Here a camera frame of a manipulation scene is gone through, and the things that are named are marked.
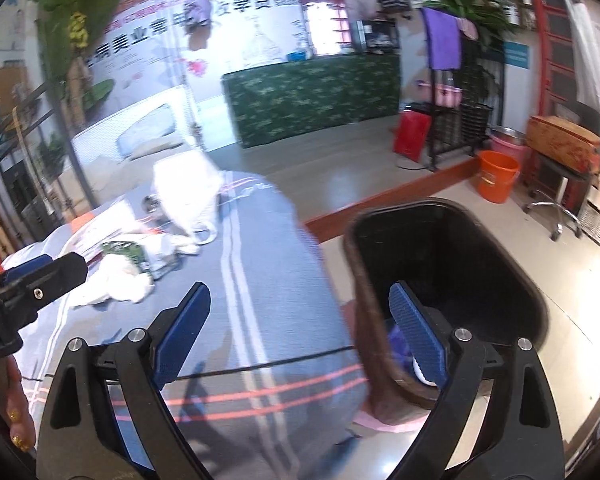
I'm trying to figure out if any red ladder shelf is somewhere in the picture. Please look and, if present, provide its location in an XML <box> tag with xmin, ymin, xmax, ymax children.
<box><xmin>527</xmin><ymin>0</ymin><xmax>600</xmax><ymax>106</ymax></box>

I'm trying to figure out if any thin black cable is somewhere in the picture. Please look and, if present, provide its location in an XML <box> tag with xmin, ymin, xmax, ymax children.
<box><xmin>22</xmin><ymin>345</ymin><xmax>356</xmax><ymax>386</ymax></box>

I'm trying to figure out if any black box appliance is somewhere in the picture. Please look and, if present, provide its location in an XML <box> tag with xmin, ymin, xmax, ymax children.
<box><xmin>355</xmin><ymin>20</ymin><xmax>400</xmax><ymax>53</ymax></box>

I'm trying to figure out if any wooden box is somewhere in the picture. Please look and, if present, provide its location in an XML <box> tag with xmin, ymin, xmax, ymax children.
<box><xmin>525</xmin><ymin>115</ymin><xmax>600</xmax><ymax>176</ymax></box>

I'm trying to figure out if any black trash bin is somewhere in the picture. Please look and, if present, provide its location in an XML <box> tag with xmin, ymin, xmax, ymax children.
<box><xmin>342</xmin><ymin>199</ymin><xmax>551</xmax><ymax>426</ymax></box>

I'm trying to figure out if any hanging purple ornament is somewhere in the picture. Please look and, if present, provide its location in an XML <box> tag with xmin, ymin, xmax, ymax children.
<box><xmin>180</xmin><ymin>0</ymin><xmax>216</xmax><ymax>51</ymax></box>

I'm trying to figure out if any orange bucket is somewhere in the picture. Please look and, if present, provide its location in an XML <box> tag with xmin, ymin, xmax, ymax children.
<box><xmin>476</xmin><ymin>150</ymin><xmax>522</xmax><ymax>204</ymax></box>

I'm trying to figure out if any red bag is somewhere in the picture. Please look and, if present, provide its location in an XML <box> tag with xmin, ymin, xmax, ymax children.
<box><xmin>392</xmin><ymin>107</ymin><xmax>431</xmax><ymax>163</ymax></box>

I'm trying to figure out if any grey pillow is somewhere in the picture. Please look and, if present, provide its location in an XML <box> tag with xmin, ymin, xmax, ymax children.
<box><xmin>116</xmin><ymin>105</ymin><xmax>177</xmax><ymax>158</ymax></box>

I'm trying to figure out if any chrome base stool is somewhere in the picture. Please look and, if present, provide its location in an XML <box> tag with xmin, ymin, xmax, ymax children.
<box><xmin>522</xmin><ymin>155</ymin><xmax>588</xmax><ymax>241</ymax></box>

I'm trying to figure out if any white massage bed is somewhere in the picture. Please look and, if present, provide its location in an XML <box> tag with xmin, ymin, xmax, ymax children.
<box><xmin>70</xmin><ymin>85</ymin><xmax>201</xmax><ymax>196</ymax></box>

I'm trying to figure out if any black metal railing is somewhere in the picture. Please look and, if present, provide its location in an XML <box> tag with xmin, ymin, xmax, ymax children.
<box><xmin>0</xmin><ymin>82</ymin><xmax>96</xmax><ymax>261</ymax></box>

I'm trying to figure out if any white crumpled plastic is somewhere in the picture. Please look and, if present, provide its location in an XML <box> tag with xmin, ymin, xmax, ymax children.
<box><xmin>145</xmin><ymin>232</ymin><xmax>201</xmax><ymax>261</ymax></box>

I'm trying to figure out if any pink basket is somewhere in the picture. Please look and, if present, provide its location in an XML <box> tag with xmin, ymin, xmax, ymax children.
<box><xmin>432</xmin><ymin>85</ymin><xmax>463</xmax><ymax>106</ymax></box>

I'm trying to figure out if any black metal rack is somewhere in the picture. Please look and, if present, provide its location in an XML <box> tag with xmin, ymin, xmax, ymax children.
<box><xmin>420</xmin><ymin>10</ymin><xmax>506</xmax><ymax>171</ymax></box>

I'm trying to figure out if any blue wall sign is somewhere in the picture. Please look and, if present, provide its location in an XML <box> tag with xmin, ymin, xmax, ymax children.
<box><xmin>504</xmin><ymin>42</ymin><xmax>530</xmax><ymax>68</ymax></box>

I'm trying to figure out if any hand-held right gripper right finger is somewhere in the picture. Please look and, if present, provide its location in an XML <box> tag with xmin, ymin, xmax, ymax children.
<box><xmin>387</xmin><ymin>281</ymin><xmax>566</xmax><ymax>480</ymax></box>

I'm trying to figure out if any red phone booth shelf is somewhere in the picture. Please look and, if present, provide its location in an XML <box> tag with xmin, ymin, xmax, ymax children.
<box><xmin>296</xmin><ymin>0</ymin><xmax>353</xmax><ymax>56</ymax></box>

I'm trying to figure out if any person's left hand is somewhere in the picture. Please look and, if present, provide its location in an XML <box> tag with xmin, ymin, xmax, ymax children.
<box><xmin>0</xmin><ymin>357</ymin><xmax>37</xmax><ymax>453</ymax></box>

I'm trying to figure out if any clear plastic packaging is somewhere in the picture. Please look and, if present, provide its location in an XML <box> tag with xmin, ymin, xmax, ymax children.
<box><xmin>141</xmin><ymin>191</ymin><xmax>173</xmax><ymax>226</ymax></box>

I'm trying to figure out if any purple towel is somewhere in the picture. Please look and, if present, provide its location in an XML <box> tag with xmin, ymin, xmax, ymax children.
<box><xmin>421</xmin><ymin>7</ymin><xmax>463</xmax><ymax>71</ymax></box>

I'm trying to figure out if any clear plastic wrapper red print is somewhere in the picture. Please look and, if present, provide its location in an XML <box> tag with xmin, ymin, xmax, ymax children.
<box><xmin>71</xmin><ymin>210</ymin><xmax>146</xmax><ymax>261</ymax></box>

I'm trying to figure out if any green patterned counter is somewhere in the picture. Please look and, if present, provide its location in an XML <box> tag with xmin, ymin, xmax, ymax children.
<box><xmin>221</xmin><ymin>54</ymin><xmax>402</xmax><ymax>150</ymax></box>

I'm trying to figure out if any green printed packet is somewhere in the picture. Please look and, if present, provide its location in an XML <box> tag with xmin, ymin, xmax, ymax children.
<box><xmin>100</xmin><ymin>241</ymin><xmax>153</xmax><ymax>273</ymax></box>

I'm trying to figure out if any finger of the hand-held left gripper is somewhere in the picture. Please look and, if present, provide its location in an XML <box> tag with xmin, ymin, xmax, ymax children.
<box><xmin>0</xmin><ymin>254</ymin><xmax>56</xmax><ymax>286</ymax></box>
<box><xmin>0</xmin><ymin>251</ymin><xmax>89</xmax><ymax>328</ymax></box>

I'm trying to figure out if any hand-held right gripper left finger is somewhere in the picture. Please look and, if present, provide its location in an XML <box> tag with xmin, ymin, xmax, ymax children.
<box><xmin>36</xmin><ymin>281</ymin><xmax>212</xmax><ymax>480</ymax></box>

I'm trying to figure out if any grey striped blanket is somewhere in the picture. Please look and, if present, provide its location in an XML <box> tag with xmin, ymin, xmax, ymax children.
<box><xmin>17</xmin><ymin>170</ymin><xmax>371</xmax><ymax>480</ymax></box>

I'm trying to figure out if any white tissue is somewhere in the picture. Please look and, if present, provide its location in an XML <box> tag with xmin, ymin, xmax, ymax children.
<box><xmin>72</xmin><ymin>252</ymin><xmax>156</xmax><ymax>308</ymax></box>

